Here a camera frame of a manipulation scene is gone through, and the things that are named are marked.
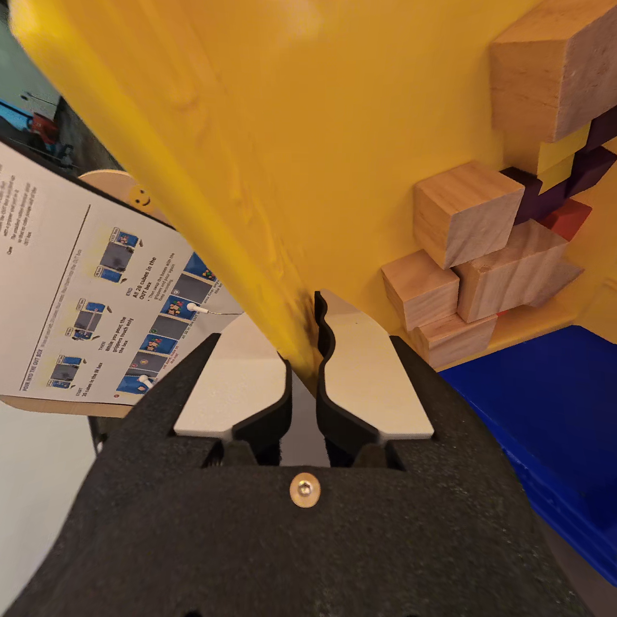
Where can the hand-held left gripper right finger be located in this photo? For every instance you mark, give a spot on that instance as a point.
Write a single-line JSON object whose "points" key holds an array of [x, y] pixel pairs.
{"points": [[376, 381]]}

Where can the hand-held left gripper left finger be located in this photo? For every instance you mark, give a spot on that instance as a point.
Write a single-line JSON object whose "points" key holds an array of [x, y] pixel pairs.
{"points": [[231, 385]]}

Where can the pile of coloured wooden cubes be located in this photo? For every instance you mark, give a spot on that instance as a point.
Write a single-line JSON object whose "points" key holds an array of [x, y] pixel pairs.
{"points": [[462, 217]]}

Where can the blue plastic box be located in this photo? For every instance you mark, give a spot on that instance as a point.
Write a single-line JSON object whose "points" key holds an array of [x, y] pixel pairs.
{"points": [[554, 434]]}

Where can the yellow plastic box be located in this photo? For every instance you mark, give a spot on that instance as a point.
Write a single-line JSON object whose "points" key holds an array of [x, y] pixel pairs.
{"points": [[313, 144]]}

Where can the yellow smiley sticker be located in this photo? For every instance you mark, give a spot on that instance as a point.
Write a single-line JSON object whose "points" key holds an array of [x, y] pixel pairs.
{"points": [[140, 196]]}

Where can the printed instruction sheet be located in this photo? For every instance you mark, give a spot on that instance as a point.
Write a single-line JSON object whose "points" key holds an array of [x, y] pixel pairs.
{"points": [[58, 265]]}

